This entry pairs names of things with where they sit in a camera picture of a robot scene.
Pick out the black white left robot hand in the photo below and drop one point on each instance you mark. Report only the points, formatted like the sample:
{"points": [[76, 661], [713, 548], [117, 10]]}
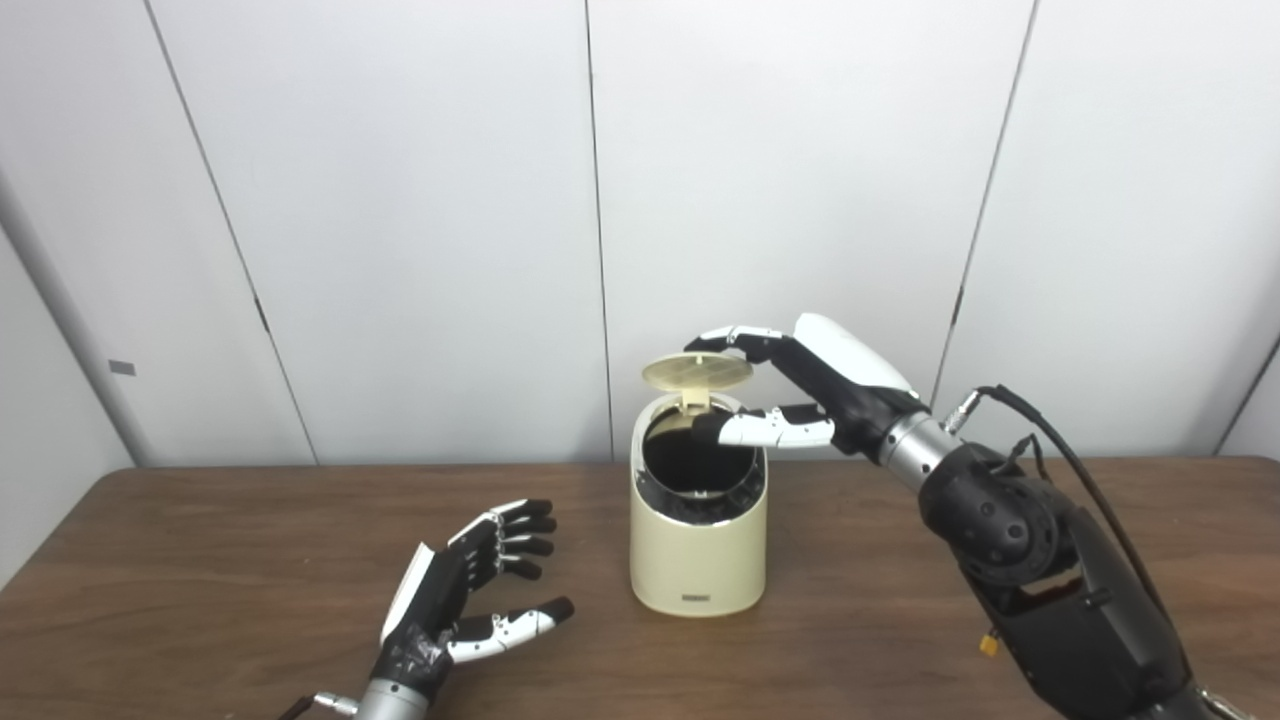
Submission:
{"points": [[430, 610]]}

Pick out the cream-colored bin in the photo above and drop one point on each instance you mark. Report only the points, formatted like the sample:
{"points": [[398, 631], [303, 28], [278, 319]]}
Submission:
{"points": [[698, 560]]}

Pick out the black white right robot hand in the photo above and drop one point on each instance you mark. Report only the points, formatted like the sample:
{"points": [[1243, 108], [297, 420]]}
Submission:
{"points": [[850, 385]]}

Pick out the small gray wall label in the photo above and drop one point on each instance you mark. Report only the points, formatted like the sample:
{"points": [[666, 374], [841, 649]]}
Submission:
{"points": [[122, 367]]}

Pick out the cream round bin lid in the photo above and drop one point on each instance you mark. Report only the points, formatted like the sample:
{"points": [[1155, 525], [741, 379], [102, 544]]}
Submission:
{"points": [[690, 370]]}

